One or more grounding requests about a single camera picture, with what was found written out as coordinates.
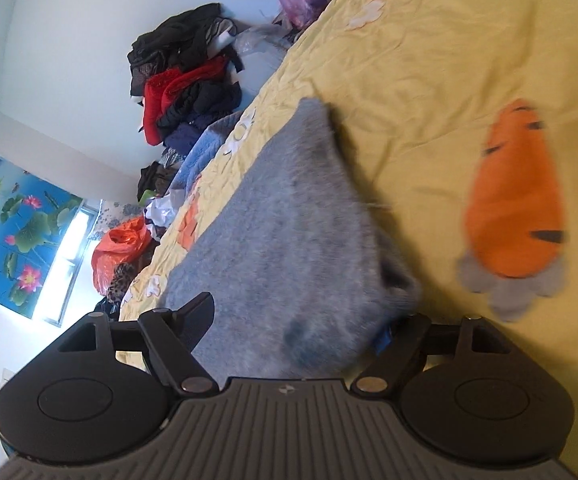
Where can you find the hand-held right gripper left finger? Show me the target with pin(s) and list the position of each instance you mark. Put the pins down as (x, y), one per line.
(200, 316)

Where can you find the pile of clothes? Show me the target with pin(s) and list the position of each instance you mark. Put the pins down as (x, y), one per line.
(184, 75)

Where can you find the dark cloth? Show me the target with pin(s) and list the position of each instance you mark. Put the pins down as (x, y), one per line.
(106, 309)

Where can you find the floral print pillow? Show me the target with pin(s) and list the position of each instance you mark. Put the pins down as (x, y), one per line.
(116, 212)

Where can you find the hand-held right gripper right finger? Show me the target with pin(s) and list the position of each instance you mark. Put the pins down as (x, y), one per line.
(382, 341)

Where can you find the orange plastic bag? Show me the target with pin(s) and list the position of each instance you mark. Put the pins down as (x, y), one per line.
(119, 250)

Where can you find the white crumpled paper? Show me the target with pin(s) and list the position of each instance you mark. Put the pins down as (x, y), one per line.
(161, 210)

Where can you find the lotus flower wall poster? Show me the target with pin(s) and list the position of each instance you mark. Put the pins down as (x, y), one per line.
(14, 225)

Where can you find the window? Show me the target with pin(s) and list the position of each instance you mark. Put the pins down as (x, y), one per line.
(66, 260)

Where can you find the leopard print cloth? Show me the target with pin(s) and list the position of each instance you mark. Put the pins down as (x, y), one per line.
(119, 282)

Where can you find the clear plastic bag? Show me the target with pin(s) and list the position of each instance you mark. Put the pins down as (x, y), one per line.
(259, 40)

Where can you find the grey sweater with navy sleeves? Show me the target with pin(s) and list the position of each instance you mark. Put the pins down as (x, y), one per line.
(294, 240)

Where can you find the light blue knit cloth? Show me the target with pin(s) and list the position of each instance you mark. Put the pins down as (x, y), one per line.
(204, 152)

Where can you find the yellow carrot print blanket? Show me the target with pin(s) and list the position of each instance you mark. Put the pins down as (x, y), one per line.
(444, 85)

